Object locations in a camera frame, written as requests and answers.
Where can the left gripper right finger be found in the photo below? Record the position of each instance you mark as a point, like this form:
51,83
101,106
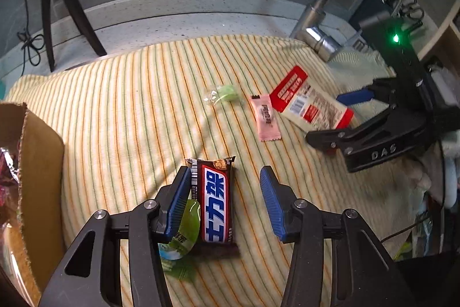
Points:
362,271

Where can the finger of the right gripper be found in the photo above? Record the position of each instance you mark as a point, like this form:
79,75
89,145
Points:
381,89
389,132

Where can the green quail egg pack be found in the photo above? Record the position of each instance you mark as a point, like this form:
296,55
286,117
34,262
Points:
186,236

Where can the green candy wrapper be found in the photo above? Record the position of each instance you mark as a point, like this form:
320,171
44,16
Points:
182,269

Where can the Snickers bar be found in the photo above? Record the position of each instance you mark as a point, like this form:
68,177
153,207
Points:
211,188

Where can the red white jerky bag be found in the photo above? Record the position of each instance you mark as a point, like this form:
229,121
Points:
300,99

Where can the pink candy wrapper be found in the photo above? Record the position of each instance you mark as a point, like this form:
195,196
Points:
264,113

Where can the red date snack pack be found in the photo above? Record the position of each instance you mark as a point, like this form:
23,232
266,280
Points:
9,185

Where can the small green candy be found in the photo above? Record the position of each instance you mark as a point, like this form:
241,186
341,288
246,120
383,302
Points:
220,94

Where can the black scissors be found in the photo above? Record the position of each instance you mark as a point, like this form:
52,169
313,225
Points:
410,11

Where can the brown cardboard box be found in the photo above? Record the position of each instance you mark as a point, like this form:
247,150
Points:
32,243

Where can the striped yellow cloth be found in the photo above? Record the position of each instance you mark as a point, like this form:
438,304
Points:
130,121

